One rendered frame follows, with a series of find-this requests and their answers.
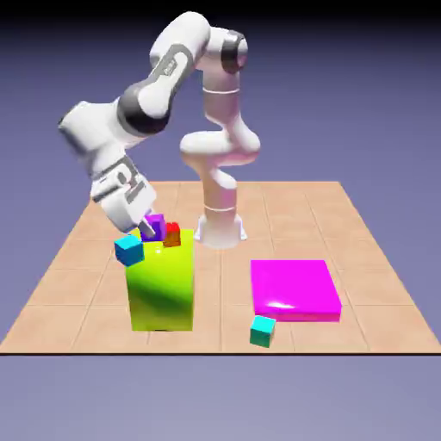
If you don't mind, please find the small purple cube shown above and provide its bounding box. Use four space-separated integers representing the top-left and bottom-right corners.
140 213 167 243

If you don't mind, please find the small blue cube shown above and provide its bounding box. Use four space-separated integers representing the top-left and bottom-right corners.
114 233 146 268

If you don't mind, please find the large magenta box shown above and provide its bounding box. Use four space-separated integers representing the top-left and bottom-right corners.
250 259 343 323

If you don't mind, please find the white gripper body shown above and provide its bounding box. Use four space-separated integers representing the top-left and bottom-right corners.
90 174 158 234

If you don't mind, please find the large yellow-green box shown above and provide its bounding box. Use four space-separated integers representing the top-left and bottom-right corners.
124 227 196 332

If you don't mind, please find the small red cube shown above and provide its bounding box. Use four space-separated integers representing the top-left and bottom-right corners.
162 221 183 248

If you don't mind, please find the small teal cube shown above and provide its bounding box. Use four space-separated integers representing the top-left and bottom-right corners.
249 314 277 349

